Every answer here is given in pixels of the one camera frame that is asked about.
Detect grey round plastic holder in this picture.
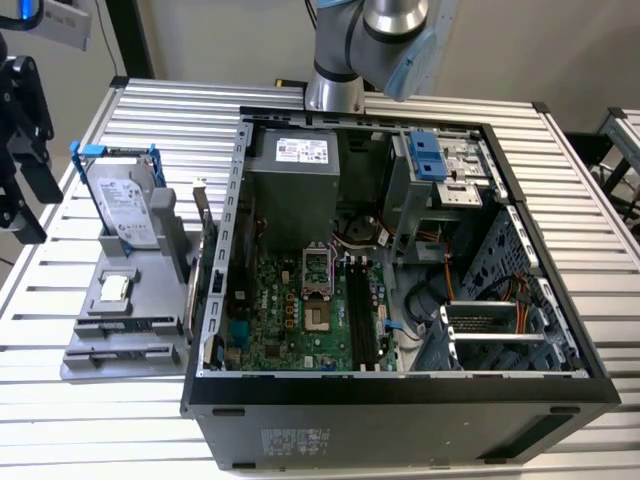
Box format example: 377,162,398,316
347,214,379,241

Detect orange yellow power wires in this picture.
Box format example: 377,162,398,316
417,222,457,304

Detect hard disk in blue carrier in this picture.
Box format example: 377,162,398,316
68,141,169,251

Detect aluminium frame side table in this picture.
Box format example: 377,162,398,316
592,106,640,221

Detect graphics card with metal bracket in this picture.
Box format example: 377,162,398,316
183,175,221,346

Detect grey power supply unit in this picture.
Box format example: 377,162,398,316
244,127,344,254

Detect yellow white wire bundle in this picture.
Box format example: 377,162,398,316
332,234,381,251

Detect black data cable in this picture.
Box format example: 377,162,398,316
403,277,449,344

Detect blue plastic drive latch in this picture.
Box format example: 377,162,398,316
407,130,449,182

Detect metal socket cover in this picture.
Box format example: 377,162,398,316
301,243,335,297

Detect CPU socket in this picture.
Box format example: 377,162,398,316
302,297,335,335

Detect green motherboard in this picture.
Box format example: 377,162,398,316
222,249,401,374

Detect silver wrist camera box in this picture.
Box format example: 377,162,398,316
39,0,94,51

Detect silver disk bay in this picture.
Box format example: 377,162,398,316
414,299,571,374

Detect black PC case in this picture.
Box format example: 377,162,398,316
179,104,621,474

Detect black camera cable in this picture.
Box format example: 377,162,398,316
0,12,46,31

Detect black upright post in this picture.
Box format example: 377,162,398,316
102,0,157,81

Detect orange yellow drive wires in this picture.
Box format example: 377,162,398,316
507,272,537,337

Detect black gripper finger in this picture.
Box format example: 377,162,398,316
4,55,64,205
0,149,49,246

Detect grey parts rack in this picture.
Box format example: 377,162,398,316
59,187,199,384

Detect silver CPU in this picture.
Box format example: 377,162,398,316
98,273,134,304

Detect grey metal drive cage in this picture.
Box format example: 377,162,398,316
387,130,501,261

